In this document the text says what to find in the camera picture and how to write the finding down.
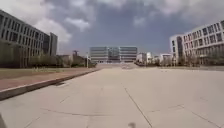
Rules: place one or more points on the wide stone steps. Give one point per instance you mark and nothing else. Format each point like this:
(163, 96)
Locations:
(113, 66)

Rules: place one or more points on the wide glass-fronted building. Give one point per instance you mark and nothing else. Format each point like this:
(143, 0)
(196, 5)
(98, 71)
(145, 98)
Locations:
(100, 53)

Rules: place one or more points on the thin pale pole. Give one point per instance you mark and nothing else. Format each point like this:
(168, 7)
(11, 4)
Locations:
(87, 61)

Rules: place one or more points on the pale concrete slab plaza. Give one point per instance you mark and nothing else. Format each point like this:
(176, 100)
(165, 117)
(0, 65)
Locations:
(133, 93)

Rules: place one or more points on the small white building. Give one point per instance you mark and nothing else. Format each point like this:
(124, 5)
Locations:
(148, 57)

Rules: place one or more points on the low brown building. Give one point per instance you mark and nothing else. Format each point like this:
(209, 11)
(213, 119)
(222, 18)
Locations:
(75, 59)

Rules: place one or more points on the low white building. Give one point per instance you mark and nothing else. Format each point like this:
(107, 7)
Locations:
(165, 58)

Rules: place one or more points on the row of small trees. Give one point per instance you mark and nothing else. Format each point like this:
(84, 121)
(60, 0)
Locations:
(200, 60)
(43, 61)

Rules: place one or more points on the reddish brick strip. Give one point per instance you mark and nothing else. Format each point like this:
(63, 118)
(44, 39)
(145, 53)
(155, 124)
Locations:
(33, 79)

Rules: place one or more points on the grey stone kerb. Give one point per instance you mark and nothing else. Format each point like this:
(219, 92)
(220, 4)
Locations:
(26, 88)

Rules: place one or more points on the dry grass field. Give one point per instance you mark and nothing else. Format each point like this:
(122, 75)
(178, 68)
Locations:
(20, 72)

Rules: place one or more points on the pale grid-windowed building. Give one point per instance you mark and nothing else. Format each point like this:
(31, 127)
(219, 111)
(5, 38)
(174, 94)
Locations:
(203, 40)

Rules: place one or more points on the large grey building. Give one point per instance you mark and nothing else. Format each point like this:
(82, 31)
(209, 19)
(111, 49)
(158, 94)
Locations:
(20, 33)

